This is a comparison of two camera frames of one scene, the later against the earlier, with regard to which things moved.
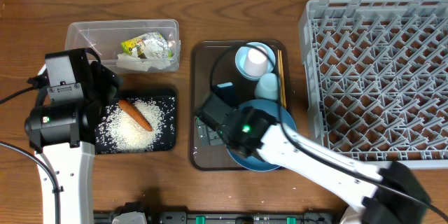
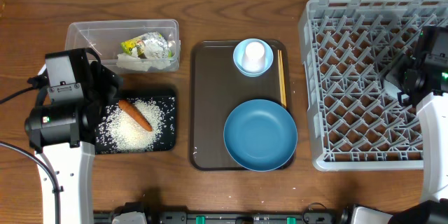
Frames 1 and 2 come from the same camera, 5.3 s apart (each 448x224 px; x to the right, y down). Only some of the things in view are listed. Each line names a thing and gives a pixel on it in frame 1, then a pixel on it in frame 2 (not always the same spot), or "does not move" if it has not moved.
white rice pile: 120,132 does not move
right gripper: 204,130 to 395,78
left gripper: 106,86 does not move
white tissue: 131,62 does not move
